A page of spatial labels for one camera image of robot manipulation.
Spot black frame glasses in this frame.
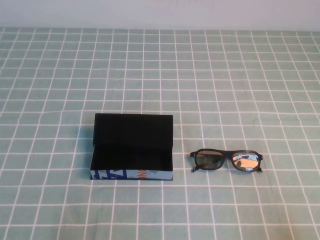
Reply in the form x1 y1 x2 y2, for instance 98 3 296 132
189 147 265 174

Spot green white checkered tablecloth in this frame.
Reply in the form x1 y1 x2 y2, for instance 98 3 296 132
0 26 320 240

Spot black glasses case printed sides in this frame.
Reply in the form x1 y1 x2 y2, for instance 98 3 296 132
89 112 175 181

